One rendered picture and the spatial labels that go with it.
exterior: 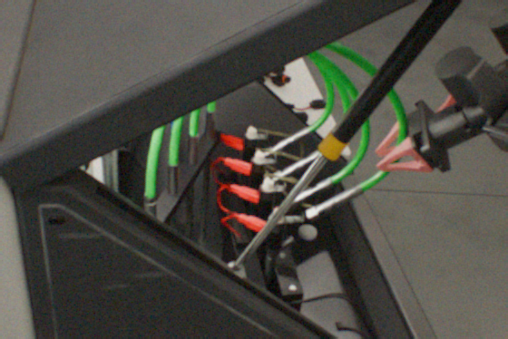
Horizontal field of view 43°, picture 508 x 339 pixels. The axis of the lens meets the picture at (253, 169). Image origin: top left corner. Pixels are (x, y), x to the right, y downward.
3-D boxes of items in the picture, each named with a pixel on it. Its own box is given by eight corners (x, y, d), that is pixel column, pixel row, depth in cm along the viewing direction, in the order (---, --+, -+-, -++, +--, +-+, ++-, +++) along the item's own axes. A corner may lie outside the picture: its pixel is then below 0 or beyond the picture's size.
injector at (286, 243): (285, 312, 113) (301, 223, 101) (258, 314, 112) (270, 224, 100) (281, 300, 116) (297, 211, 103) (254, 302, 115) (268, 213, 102)
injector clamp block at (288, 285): (292, 351, 115) (305, 292, 106) (238, 355, 113) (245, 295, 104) (258, 225, 141) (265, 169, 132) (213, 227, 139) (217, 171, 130)
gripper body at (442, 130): (417, 152, 90) (465, 130, 86) (409, 102, 97) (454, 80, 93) (440, 176, 93) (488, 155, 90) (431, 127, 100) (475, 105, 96)
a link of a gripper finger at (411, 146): (366, 168, 95) (424, 140, 90) (364, 133, 100) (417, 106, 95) (391, 190, 99) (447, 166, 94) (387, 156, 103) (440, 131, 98)
